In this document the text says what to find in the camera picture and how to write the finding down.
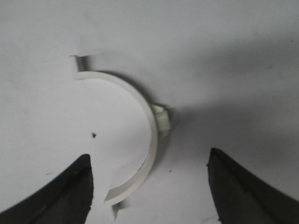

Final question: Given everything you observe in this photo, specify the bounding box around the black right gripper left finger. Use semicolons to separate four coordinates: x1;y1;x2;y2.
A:
0;154;93;224

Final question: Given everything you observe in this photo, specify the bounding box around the white half clamp piece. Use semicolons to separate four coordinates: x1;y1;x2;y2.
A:
69;55;174;219

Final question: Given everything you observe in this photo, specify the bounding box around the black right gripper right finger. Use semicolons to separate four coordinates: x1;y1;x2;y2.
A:
207;148;299;224

